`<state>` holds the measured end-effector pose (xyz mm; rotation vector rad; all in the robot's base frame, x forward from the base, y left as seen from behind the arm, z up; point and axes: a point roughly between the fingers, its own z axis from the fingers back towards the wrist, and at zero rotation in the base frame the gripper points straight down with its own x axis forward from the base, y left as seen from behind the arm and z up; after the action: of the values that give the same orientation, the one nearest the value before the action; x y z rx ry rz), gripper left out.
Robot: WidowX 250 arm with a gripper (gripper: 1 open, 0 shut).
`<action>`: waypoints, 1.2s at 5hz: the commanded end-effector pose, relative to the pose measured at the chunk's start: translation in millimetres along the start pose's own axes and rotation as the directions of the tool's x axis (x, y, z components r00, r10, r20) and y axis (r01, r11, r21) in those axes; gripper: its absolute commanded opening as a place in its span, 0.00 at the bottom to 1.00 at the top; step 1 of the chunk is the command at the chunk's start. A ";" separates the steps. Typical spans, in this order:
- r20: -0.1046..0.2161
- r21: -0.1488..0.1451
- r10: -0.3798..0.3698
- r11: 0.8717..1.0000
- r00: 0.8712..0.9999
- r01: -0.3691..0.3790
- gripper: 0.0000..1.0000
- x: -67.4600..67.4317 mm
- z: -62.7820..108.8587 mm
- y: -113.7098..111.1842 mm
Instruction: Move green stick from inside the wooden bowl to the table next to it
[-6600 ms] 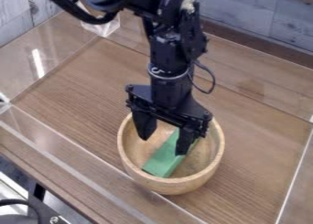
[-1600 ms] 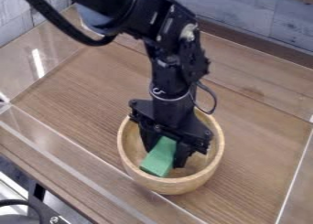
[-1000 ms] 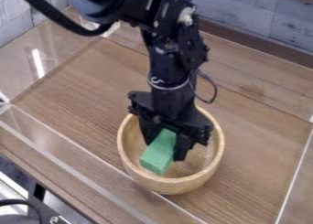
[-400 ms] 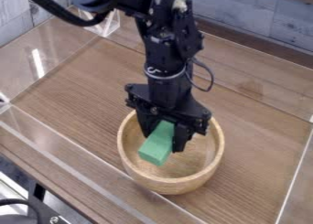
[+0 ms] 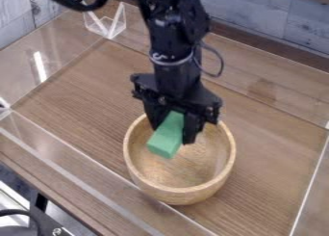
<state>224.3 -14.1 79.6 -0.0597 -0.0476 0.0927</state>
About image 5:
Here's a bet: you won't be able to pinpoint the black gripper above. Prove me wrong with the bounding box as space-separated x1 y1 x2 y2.
131 55 223 144

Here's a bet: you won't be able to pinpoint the green rectangular stick block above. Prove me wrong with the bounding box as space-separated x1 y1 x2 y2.
147 111 184 159

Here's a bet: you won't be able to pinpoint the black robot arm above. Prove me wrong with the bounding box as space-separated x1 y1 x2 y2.
54 0 223 144

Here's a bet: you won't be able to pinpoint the round wooden bowl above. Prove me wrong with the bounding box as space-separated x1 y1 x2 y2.
123 115 237 205

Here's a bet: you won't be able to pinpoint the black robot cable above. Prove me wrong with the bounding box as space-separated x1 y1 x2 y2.
192 41 227 79

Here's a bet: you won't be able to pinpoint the clear acrylic enclosure walls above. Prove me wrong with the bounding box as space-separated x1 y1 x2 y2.
0 5 329 236

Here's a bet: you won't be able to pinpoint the clear acrylic corner bracket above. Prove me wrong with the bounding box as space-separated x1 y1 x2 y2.
83 3 127 39

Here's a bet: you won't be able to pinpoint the black table frame leg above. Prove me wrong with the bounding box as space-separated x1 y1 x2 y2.
30 192 75 236

